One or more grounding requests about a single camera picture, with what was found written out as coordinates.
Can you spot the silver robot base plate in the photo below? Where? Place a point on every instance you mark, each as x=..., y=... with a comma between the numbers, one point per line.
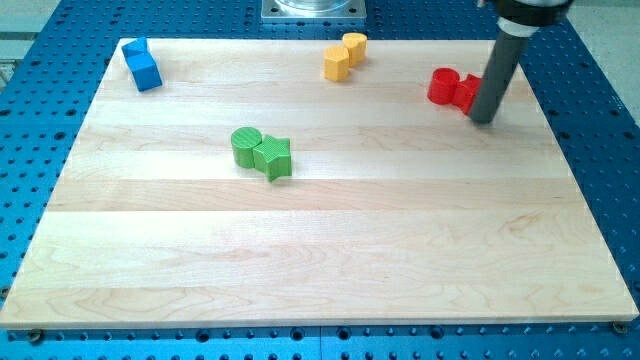
x=283, y=10

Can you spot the grey pusher rod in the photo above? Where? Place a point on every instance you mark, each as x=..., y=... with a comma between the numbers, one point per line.
x=509, y=46

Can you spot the yellow cylinder block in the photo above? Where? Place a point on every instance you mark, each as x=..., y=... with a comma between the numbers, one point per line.
x=356, y=44

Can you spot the green star block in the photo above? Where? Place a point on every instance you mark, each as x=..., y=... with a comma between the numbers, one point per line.
x=273, y=157

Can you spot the yellow hexagon block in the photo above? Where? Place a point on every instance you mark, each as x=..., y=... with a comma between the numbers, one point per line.
x=336, y=63

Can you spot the blue perforated metal table plate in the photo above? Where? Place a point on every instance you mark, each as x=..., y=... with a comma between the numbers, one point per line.
x=70, y=44

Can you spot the red star block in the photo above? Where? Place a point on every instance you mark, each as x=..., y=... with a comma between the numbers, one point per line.
x=465, y=92

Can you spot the wooden board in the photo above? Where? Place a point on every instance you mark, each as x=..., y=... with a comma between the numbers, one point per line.
x=398, y=210

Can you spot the green cylinder block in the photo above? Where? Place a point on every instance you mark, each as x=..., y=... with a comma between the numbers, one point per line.
x=243, y=141

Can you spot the blue cube block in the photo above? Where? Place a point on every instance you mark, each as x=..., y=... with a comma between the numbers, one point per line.
x=145, y=71

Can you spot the blue triangle block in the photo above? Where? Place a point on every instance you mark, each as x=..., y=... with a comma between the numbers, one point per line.
x=135, y=47

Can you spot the red cylinder block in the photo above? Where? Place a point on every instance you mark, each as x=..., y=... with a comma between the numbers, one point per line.
x=443, y=86

